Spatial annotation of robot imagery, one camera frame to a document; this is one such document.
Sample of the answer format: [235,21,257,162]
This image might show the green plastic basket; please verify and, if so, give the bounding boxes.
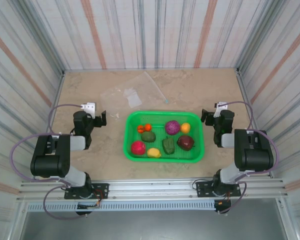
[123,110,206,164]

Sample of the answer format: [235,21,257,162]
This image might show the purple cabbage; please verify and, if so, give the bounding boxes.
[164,120,182,136]

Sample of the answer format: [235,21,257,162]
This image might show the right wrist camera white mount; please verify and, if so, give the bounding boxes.
[213,101,230,118]

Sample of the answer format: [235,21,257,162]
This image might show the green avocado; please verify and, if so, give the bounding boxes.
[140,131,157,143]

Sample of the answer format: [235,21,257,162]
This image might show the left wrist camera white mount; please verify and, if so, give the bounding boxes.
[80,102,97,119]

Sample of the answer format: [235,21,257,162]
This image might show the clear zip-top plastic bag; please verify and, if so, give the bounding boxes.
[99,71,170,118]

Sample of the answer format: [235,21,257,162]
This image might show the orange yellow pepper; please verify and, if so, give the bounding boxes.
[180,122,192,134]

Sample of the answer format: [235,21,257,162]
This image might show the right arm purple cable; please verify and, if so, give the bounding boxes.
[218,100,281,215]

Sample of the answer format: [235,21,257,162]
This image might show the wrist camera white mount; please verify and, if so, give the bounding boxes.
[80,102,97,119]
[213,101,230,118]

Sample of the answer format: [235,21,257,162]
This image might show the aluminium mounting rail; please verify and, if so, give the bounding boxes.
[16,177,290,201]

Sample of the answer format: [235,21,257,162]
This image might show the yellow lemon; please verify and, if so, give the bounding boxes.
[146,147,162,159]

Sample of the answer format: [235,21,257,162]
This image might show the aluminium side profile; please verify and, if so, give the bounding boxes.
[49,70,66,133]
[235,67,275,179]

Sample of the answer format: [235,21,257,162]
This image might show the orange red tomato cluster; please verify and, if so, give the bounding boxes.
[136,123,153,133]

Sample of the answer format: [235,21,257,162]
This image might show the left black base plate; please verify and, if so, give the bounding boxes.
[64,183,110,200]

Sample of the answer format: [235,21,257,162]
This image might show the slotted grey cable duct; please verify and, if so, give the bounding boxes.
[26,201,216,212]

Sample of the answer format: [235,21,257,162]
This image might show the dark red apple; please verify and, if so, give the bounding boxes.
[176,135,196,151]

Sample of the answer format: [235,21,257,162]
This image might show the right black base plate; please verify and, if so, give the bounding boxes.
[195,180,242,198]

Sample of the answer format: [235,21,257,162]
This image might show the pink red round fruit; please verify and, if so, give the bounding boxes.
[130,140,147,156]

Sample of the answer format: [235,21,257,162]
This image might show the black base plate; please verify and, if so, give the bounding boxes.
[195,180,242,198]
[64,183,110,200]

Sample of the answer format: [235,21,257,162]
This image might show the green bell pepper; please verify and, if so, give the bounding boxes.
[161,136,176,155]

